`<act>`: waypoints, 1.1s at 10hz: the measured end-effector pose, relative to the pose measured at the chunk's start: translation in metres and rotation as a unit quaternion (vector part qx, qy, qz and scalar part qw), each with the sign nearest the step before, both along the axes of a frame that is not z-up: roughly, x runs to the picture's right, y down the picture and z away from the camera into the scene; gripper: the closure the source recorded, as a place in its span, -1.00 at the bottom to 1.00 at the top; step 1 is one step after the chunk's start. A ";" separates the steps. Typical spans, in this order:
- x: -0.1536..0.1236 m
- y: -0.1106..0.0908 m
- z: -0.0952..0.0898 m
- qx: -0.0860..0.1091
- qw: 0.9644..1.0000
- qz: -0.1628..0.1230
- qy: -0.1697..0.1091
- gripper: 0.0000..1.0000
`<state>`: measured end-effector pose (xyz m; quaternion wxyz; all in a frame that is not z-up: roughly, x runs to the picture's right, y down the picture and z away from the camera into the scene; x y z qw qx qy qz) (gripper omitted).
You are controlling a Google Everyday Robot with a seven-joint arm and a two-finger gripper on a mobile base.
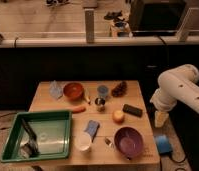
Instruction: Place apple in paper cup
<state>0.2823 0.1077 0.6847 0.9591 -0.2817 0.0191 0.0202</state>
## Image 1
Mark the clear plastic bag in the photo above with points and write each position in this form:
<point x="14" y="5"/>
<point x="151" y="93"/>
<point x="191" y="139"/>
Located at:
<point x="55" y="90"/>

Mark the black spatula in tray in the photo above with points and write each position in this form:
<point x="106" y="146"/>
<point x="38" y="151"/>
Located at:
<point x="30" y="148"/>

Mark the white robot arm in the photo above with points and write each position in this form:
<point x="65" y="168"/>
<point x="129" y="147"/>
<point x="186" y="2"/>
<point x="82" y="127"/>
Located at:
<point x="177" y="84"/>

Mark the dark grape bunch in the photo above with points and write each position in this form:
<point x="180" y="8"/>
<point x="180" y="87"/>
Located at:
<point x="120" y="90"/>

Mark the orange carrot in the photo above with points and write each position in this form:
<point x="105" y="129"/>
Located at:
<point x="78" y="109"/>

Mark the yellow red apple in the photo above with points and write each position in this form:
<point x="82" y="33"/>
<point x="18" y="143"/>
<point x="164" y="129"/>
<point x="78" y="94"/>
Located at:
<point x="118" y="116"/>

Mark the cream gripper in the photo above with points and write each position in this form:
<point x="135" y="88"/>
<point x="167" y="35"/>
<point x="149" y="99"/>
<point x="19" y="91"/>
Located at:
<point x="160" y="118"/>

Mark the small metal clip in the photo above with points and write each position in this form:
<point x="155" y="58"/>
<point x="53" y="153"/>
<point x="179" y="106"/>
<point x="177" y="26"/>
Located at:
<point x="109" y="143"/>

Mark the black monitor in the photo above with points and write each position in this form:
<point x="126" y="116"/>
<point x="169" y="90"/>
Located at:
<point x="155" y="16"/>

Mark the orange brown bowl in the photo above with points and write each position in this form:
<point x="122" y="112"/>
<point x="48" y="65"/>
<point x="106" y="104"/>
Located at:
<point x="73" y="91"/>

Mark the purple bowl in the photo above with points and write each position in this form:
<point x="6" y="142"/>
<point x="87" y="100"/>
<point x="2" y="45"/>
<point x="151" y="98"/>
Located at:
<point x="129" y="142"/>

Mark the white paper cup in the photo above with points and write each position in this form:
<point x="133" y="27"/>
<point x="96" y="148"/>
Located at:
<point x="83" y="142"/>

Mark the green plastic tray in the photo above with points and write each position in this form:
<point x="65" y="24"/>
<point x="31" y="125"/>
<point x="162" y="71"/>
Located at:
<point x="53" y="132"/>

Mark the black rectangular remote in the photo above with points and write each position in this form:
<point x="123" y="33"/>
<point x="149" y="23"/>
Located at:
<point x="132" y="110"/>

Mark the small metal cup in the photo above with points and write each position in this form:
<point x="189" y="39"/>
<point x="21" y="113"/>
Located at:
<point x="100" y="104"/>

